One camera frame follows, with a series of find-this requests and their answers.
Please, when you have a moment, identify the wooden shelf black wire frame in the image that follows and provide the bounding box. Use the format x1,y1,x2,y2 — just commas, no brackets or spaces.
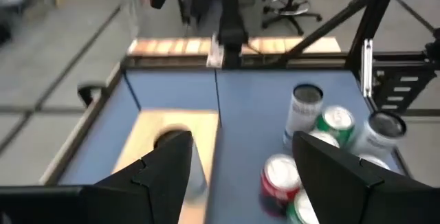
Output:
122,67,223,224

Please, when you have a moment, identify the silver corner bracket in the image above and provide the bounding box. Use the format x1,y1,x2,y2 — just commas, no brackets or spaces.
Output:
206,34,226,69

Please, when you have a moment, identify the black office chair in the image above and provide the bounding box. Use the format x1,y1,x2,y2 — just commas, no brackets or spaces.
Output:
261,0,324,36

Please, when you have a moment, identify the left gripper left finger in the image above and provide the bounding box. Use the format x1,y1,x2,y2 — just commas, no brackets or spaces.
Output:
82,131,193,224

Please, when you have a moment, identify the blue table mat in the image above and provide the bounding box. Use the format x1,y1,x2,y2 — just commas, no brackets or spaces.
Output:
58,68,403,224

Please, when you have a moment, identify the black table edge hook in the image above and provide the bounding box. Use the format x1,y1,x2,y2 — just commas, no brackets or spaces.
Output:
77,82,107,108

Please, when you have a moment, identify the black slotted bracket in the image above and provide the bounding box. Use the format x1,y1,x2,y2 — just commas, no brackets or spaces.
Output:
373,68,440,115

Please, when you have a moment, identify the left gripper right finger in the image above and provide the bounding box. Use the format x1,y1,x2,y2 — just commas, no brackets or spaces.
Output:
292,131,440,224

